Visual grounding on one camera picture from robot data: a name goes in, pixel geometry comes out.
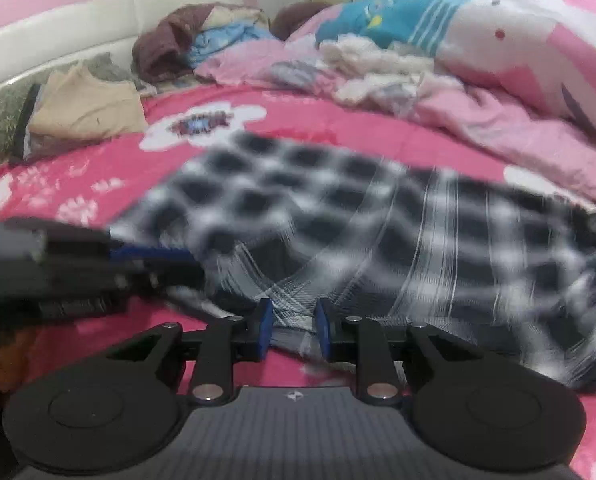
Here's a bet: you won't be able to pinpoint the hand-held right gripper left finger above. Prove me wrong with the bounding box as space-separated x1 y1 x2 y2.
105 297 275 406

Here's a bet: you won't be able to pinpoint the white crumpled garment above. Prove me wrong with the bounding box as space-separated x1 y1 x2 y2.
318 34 466 111

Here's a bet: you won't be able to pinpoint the pink floral bed blanket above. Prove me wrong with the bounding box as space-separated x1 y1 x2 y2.
0 85 596 480

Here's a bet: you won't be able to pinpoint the black white plaid pants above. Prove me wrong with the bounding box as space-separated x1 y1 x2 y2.
108 130 596 393

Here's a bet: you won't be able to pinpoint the brown plush garment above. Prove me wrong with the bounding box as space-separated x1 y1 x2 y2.
270 1 331 41
130 2 219 83

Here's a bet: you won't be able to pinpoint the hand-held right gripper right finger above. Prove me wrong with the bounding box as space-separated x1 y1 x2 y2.
313 297 479 406

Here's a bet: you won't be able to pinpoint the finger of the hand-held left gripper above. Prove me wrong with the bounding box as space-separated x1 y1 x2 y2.
105 242 210 293

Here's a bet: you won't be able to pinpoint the cream crumpled garment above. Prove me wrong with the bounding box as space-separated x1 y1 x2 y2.
198 4 271 31

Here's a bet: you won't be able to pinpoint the light blue printed garment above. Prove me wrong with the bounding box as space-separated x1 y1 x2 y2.
185 21 276 68

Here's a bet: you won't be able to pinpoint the beige folded garment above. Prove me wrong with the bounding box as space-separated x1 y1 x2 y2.
25 62 149 153

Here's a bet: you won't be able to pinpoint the pink cartoon print quilt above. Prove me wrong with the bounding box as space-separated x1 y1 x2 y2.
193 0 596 211

